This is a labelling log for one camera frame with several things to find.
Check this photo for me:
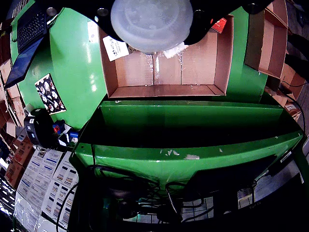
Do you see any cow print hand cream box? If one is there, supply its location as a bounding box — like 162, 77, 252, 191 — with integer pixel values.
102, 35, 130, 62

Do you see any black laptop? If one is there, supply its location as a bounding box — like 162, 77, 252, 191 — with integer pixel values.
4, 7, 49, 89

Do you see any black monitor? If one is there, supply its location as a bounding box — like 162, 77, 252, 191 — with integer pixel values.
188, 154, 277, 213

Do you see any red printed carton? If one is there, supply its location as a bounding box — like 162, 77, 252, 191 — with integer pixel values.
4, 142, 34, 189

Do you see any green metal shelf unit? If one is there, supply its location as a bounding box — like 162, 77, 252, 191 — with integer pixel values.
69, 100, 309, 232

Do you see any white bottle with teal label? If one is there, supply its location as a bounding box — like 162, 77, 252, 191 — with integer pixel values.
110, 0, 194, 54

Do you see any shallow cardboard tray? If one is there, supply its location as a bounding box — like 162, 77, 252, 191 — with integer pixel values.
98, 14, 234, 99

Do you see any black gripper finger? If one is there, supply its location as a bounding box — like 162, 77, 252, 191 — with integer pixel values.
45, 0, 126, 43
184, 0, 273, 45

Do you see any black card with white pattern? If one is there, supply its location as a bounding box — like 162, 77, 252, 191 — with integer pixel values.
35, 73, 67, 116

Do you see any black round device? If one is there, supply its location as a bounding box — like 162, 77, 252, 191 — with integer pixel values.
23, 108, 57, 148

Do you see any printed paper sheet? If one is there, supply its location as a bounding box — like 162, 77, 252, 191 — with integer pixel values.
16, 149, 63, 216
42, 152, 79, 229

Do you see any dark red carton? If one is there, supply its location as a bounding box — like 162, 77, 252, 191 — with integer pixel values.
211, 17, 228, 34

